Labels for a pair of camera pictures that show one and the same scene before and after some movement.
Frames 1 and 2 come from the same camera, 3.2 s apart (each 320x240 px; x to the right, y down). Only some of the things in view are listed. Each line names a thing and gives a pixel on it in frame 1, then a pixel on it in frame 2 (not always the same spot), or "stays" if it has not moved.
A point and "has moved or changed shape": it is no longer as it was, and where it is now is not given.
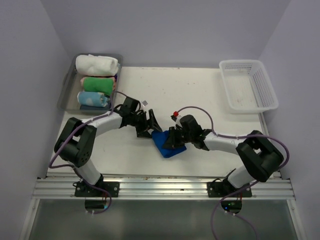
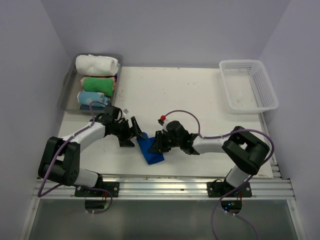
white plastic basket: x=248 y=89 stays
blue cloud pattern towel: x=92 y=99 stays
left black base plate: x=83 y=190 stays
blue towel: x=160 y=138 has moved or changed shape
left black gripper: x=142 y=131 to x=133 y=131
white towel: x=91 y=65 stays
